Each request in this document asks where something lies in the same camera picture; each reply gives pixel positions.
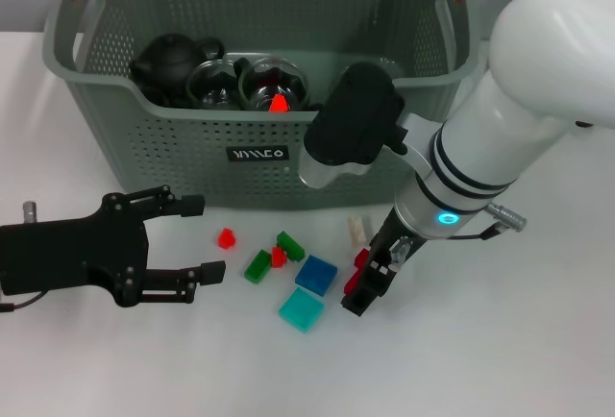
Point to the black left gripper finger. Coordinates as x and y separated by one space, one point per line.
192 205
214 273

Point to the dark red curved brick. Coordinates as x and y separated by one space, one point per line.
353 282

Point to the cream long building brick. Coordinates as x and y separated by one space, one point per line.
355 232

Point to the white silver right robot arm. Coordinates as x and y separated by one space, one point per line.
519 100

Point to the small green building brick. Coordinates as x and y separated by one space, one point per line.
257 267

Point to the small red building brick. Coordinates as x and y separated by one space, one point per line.
277 257
226 238

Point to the bright red slope brick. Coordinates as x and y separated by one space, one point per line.
277 105

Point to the teal square building plate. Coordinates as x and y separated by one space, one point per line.
302 310

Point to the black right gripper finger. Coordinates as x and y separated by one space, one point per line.
367 292

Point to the blue square building plate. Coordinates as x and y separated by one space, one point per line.
315 275

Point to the grey-green perforated storage bin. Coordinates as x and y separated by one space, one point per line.
216 172

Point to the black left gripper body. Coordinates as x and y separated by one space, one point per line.
72 253

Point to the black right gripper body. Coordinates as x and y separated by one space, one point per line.
389 244

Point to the black clay teapot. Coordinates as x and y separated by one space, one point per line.
168 59

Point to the long green building brick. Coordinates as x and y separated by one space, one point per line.
290 245

